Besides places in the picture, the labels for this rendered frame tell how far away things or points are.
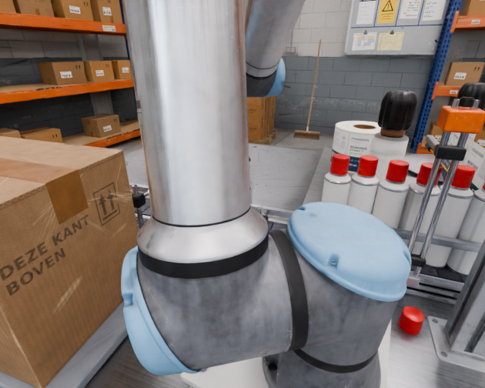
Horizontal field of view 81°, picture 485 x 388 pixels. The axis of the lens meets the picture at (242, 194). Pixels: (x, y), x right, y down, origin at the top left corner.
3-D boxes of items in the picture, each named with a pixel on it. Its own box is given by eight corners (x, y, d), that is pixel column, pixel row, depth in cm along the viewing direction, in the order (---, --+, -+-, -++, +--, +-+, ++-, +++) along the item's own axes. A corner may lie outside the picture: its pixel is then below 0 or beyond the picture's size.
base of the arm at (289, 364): (383, 342, 41) (404, 296, 36) (366, 462, 30) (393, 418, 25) (285, 299, 48) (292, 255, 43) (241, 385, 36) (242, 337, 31)
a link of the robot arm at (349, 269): (409, 354, 30) (459, 257, 23) (285, 382, 27) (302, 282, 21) (349, 271, 40) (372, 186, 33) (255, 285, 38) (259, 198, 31)
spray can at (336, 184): (342, 240, 65) (357, 154, 56) (336, 252, 61) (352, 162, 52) (319, 233, 68) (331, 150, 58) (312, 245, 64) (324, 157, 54)
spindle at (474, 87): (459, 165, 106) (488, 81, 93) (466, 173, 98) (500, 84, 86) (431, 162, 109) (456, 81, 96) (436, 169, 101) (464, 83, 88)
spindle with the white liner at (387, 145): (392, 192, 87) (419, 89, 74) (395, 206, 80) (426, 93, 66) (360, 188, 90) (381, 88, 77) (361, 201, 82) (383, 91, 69)
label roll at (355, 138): (330, 171, 103) (336, 131, 97) (329, 154, 120) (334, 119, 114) (390, 177, 98) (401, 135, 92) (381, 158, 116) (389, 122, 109)
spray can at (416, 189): (407, 249, 62) (435, 159, 53) (423, 265, 58) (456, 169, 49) (384, 250, 62) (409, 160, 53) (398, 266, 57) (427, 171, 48)
